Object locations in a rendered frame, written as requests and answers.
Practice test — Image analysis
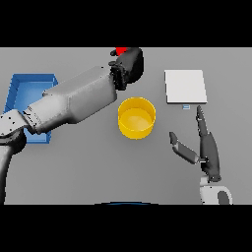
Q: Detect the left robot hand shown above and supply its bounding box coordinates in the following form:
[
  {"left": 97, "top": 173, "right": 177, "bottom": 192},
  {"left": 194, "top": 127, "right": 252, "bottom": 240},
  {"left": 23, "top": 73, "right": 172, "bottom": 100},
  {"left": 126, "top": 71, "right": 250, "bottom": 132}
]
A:
[{"left": 108, "top": 47, "right": 145, "bottom": 92}]

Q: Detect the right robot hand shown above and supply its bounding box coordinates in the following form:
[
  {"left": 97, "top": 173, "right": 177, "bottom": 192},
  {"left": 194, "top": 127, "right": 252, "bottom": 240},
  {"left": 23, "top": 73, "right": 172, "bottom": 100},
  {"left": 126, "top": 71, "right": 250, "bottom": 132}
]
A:
[{"left": 168, "top": 104, "right": 222, "bottom": 183}]

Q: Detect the yellow bowl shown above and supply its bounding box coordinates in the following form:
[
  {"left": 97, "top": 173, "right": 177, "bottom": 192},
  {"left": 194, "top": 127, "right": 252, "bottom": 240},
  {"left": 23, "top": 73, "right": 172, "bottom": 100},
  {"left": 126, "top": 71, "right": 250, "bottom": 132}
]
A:
[{"left": 117, "top": 96, "right": 157, "bottom": 141}]

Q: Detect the pale square measuring scale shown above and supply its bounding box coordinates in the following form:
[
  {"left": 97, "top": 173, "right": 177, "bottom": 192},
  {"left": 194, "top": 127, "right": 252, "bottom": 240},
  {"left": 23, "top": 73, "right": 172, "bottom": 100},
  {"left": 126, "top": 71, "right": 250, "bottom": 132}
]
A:
[{"left": 163, "top": 69, "right": 209, "bottom": 110}]

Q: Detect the blue tray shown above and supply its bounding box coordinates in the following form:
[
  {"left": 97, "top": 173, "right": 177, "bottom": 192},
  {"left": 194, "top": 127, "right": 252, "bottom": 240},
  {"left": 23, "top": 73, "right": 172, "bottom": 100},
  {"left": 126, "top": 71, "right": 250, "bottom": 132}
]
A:
[{"left": 3, "top": 73, "right": 59, "bottom": 145}]

